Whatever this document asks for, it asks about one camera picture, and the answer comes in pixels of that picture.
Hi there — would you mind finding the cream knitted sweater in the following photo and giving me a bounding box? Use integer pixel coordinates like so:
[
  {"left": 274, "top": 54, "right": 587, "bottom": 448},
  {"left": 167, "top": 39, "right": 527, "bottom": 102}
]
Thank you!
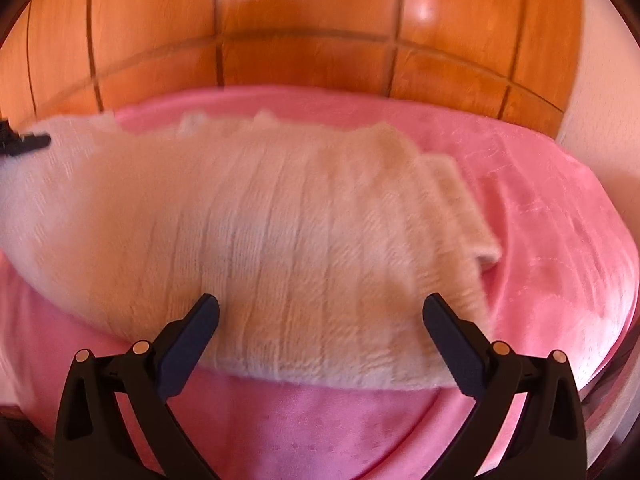
[{"left": 0, "top": 109, "right": 503, "bottom": 392}]

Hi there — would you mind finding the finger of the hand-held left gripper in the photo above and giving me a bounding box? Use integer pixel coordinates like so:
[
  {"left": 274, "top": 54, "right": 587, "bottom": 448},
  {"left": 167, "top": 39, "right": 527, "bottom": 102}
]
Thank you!
[{"left": 0, "top": 120, "right": 52, "bottom": 159}]

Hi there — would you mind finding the pink bed blanket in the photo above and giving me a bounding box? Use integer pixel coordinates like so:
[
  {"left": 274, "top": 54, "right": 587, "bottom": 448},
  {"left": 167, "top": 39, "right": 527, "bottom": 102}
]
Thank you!
[{"left": 0, "top": 85, "right": 640, "bottom": 480}]

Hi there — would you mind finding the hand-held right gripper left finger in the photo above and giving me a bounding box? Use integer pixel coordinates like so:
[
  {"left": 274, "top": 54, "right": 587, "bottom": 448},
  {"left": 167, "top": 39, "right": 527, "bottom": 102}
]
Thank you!
[{"left": 54, "top": 293, "right": 221, "bottom": 480}]

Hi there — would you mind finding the wooden wardrobe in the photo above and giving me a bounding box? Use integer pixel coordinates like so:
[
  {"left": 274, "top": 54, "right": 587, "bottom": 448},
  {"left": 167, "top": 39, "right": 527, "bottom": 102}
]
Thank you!
[{"left": 0, "top": 0, "right": 586, "bottom": 137}]

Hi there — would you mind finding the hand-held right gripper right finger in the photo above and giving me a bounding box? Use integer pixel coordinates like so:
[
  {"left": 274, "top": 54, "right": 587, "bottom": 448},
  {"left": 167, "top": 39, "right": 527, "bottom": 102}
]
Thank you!
[{"left": 421, "top": 293, "right": 587, "bottom": 480}]

